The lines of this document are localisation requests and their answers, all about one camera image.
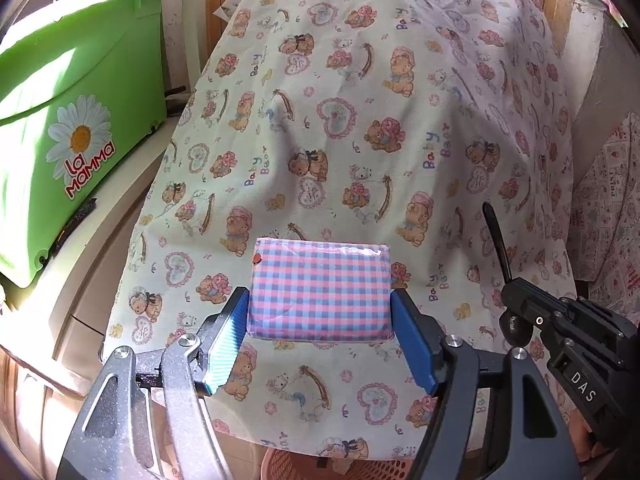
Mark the green plastic tub daisy sticker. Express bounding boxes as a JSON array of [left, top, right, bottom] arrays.
[[0, 0, 176, 289]]

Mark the red patterned white cloth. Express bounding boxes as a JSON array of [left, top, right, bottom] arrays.
[[569, 110, 640, 307]]

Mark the pink checked tissue pack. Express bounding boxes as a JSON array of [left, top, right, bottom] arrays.
[[246, 237, 393, 345]]

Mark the black plastic spoon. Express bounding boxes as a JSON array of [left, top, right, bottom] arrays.
[[481, 201, 534, 347]]

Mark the person's right hand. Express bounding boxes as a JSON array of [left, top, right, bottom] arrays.
[[567, 406, 602, 462]]

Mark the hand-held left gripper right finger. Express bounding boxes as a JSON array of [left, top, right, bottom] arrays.
[[390, 287, 586, 480]]

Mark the bear print blanket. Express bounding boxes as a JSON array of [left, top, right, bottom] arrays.
[[102, 0, 577, 464]]

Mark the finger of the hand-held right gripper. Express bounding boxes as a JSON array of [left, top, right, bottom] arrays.
[[501, 277, 567, 334]]

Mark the pink plastic basket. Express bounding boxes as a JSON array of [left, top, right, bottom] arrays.
[[260, 444, 432, 480]]

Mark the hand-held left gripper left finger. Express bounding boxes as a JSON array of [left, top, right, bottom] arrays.
[[55, 286, 251, 480]]

